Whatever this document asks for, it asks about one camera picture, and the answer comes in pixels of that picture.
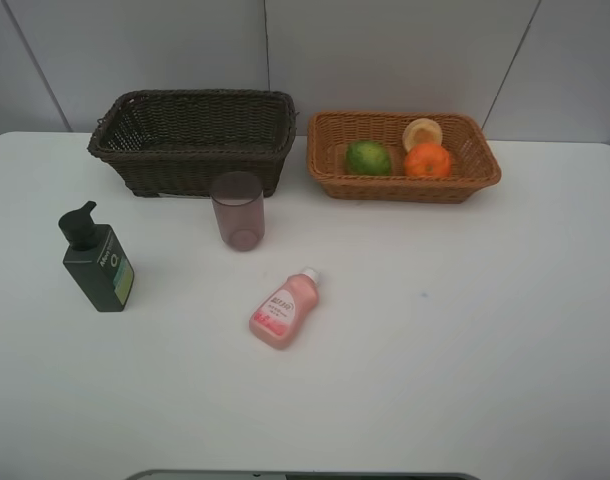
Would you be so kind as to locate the brown bread bun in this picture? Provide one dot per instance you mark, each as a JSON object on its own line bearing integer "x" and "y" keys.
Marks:
{"x": 421, "y": 131}

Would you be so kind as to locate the green lime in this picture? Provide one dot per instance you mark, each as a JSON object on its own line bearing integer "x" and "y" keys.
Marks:
{"x": 367, "y": 158}

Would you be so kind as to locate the dark brown wicker basket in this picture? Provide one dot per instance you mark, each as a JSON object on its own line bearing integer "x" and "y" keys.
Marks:
{"x": 177, "y": 142}

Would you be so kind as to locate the orange mandarin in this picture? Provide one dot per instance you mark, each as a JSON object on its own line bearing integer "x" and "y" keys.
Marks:
{"x": 428, "y": 160}

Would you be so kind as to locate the dark green pump bottle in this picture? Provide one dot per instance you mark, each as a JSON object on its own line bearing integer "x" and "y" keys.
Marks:
{"x": 96, "y": 260}

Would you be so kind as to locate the orange wicker basket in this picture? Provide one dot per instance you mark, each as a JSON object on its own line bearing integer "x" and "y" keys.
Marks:
{"x": 474, "y": 166}

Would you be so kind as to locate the pink bottle white cap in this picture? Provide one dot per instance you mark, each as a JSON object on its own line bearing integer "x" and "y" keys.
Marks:
{"x": 278, "y": 320}

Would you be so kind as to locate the translucent purple plastic cup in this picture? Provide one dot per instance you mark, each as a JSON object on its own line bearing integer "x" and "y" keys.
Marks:
{"x": 237, "y": 199}

